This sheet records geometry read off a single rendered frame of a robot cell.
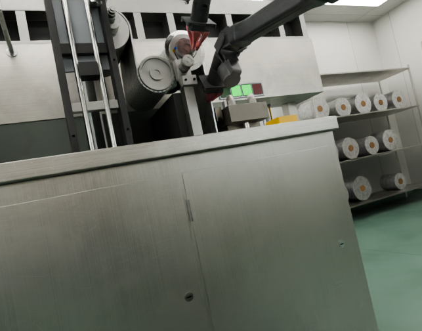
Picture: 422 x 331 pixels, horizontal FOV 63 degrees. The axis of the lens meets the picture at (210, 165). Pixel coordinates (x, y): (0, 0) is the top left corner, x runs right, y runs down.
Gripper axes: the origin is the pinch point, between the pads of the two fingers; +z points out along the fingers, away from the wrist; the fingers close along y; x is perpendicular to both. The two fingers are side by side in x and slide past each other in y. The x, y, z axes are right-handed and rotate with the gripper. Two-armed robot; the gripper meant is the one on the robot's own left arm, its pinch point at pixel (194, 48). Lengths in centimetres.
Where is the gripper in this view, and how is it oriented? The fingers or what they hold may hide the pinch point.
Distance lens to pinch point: 125.0
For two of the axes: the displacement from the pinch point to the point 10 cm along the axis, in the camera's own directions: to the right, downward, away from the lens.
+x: -4.2, -5.9, 6.9
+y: 8.9, -1.2, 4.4
